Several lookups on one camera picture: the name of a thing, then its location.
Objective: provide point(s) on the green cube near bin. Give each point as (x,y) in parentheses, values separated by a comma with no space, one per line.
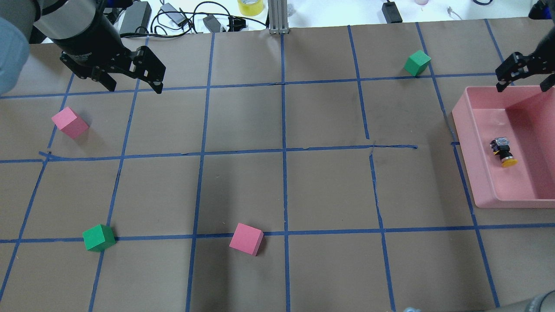
(417,63)

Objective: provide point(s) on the pink plastic bin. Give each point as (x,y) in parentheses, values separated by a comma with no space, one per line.
(526,116)

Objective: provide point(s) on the small black adapter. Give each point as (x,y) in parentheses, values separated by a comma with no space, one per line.
(391,13)

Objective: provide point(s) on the yellow tape roll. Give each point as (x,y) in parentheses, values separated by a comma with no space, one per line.
(250,7)

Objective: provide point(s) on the grey usb hub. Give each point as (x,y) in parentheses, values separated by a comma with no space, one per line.
(173,14)

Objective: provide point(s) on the pink cube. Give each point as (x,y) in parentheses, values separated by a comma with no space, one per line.
(70,123)
(246,239)

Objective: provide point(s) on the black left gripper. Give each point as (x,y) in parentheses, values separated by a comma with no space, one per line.
(85,38)

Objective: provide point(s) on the black power adapter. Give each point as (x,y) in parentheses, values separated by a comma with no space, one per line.
(136,17)

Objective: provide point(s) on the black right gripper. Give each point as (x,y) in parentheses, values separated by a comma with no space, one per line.
(543,53)

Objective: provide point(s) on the aluminium frame post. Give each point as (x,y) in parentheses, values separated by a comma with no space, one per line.
(278,17)

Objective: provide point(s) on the yellow push button switch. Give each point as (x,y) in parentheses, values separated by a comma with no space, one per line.
(501,147)

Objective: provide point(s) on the pink cube far side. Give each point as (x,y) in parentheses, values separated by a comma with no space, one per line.
(70,123)

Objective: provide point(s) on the pink cube near centre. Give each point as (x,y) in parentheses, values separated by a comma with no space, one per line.
(246,239)

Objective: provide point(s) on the green cube near base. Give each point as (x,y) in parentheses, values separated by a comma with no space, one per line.
(98,238)

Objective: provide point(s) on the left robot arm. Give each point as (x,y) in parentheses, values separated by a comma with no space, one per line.
(17,24)

